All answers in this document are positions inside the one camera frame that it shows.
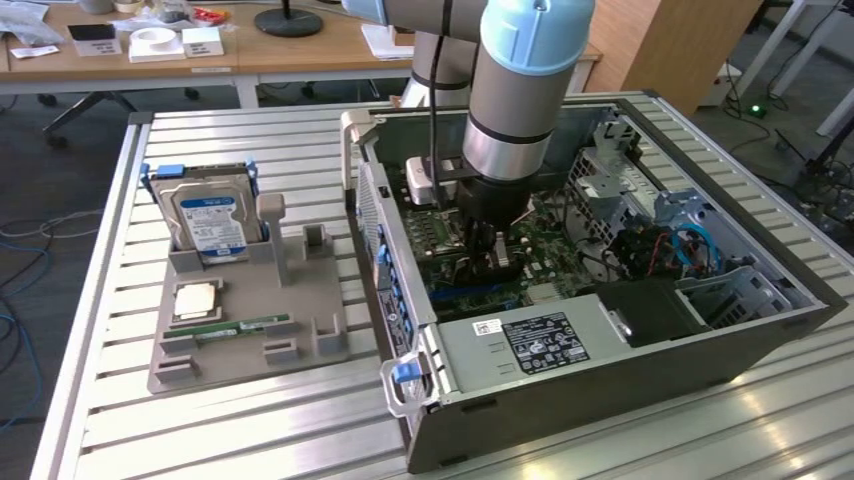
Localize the low metal disk bay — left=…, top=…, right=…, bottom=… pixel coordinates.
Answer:
left=673, top=264, right=802, bottom=331

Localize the open grey PC case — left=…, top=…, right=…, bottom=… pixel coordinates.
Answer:
left=339, top=97, right=850, bottom=475

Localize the white labelled box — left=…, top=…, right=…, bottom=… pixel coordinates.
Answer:
left=181, top=26, right=226, bottom=59

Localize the white tape roll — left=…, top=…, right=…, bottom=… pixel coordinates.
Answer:
left=131, top=27, right=177, bottom=51

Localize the stack of white papers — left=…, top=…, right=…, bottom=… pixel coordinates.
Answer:
left=359, top=22, right=417, bottom=62

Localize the grey printed parts rack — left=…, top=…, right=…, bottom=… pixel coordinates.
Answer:
left=145, top=193, right=353, bottom=396

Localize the silver CPU chip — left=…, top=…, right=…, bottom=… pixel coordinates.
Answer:
left=170, top=284, right=219, bottom=321

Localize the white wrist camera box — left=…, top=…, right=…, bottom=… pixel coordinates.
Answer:
left=405, top=156, right=469, bottom=207

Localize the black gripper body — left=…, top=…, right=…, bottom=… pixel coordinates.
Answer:
left=459, top=174, right=537, bottom=235

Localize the grey power supply unit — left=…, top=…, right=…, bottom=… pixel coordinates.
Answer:
left=437, top=293, right=633, bottom=394

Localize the black fan shroud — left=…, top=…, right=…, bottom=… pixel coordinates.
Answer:
left=597, top=277, right=713, bottom=349

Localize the green motherboard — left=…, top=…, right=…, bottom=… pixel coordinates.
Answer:
left=383, top=164, right=602, bottom=321

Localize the hard disk in blue carrier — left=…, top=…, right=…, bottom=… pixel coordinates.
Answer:
left=138, top=158, right=269, bottom=266

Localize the wooden cabinet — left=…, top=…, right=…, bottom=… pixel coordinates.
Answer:
left=586, top=0, right=766, bottom=116

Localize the black topped white box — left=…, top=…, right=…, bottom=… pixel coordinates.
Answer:
left=66, top=23, right=123, bottom=57

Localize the tall metal disk bay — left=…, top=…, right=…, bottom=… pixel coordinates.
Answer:
left=565, top=107, right=669, bottom=256

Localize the flat white box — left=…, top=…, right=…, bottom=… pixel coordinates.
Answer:
left=127, top=38, right=187, bottom=64

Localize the CPU socket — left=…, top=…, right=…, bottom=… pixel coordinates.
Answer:
left=437, top=207, right=473, bottom=246

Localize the wooden desk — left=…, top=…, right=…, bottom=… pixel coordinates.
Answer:
left=0, top=0, right=602, bottom=96

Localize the black round lamp base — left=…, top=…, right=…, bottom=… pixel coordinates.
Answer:
left=253, top=0, right=326, bottom=39

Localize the black cable bundle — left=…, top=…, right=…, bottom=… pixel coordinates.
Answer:
left=580, top=227, right=669, bottom=281

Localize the green RAM stick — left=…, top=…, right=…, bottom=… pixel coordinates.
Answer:
left=163, top=313, right=293, bottom=341

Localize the clear plastic bag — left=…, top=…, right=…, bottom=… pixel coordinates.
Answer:
left=0, top=0, right=66, bottom=47

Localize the blue disk wire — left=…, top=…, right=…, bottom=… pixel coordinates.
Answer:
left=670, top=222, right=726, bottom=279

